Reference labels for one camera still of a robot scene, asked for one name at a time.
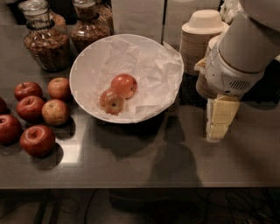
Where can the dark red apple far left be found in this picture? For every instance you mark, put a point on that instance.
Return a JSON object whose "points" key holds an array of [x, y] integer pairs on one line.
{"points": [[10, 129]]}

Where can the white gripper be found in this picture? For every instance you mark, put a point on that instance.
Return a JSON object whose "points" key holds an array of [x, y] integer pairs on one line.
{"points": [[228, 76]]}

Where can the glass granola jar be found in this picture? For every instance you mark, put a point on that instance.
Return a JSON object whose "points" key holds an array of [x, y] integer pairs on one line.
{"points": [[89, 27], [46, 42]]}

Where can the stack paper bowls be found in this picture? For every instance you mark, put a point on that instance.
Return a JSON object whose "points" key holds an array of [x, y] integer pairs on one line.
{"points": [[195, 35], [201, 85]]}

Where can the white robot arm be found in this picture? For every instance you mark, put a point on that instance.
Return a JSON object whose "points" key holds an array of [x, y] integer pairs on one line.
{"points": [[238, 60]]}

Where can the glass jar behind right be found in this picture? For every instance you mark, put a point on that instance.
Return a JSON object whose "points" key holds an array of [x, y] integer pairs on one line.
{"points": [[105, 12]]}

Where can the yellowish red apple top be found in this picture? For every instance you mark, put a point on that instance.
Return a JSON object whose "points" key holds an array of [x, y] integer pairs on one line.
{"points": [[59, 88]]}

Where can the glass jar behind left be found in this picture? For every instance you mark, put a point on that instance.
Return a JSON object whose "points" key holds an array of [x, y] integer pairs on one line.
{"points": [[58, 20]]}

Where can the yellowish apple middle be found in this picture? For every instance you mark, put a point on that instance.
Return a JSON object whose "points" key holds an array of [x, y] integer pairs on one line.
{"points": [[55, 112]]}

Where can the dark red apple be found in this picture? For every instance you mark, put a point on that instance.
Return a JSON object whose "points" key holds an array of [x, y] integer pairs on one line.
{"points": [[28, 88], [10, 129], [29, 108]]}

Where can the dark red apple left edge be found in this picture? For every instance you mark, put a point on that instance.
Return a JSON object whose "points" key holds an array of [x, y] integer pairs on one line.
{"points": [[3, 106]]}

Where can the rear stack paper bowls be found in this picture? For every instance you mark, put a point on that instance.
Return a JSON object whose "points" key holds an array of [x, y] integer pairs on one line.
{"points": [[195, 35]]}

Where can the dark red apple top left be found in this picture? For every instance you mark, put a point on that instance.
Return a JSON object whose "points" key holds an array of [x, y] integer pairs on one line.
{"points": [[28, 88]]}

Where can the red apple in bowl front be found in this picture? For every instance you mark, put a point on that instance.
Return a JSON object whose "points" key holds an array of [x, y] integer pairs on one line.
{"points": [[112, 102]]}

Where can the glass granola jar left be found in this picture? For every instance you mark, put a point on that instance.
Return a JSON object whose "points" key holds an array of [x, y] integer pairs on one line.
{"points": [[46, 42]]}

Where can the glass granola jar right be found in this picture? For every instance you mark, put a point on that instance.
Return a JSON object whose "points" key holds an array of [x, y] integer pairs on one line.
{"points": [[89, 27]]}

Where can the dark red apple middle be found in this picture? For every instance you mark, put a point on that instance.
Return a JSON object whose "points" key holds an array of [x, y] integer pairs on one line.
{"points": [[29, 108]]}

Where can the front stack paper bowls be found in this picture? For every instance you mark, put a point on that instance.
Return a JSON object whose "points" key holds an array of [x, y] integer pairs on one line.
{"points": [[201, 85]]}

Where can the white crumpled paper liner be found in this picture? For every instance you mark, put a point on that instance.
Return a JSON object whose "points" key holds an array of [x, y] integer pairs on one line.
{"points": [[157, 69]]}

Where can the large white bowl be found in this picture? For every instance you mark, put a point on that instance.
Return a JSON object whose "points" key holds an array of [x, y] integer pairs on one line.
{"points": [[85, 69]]}

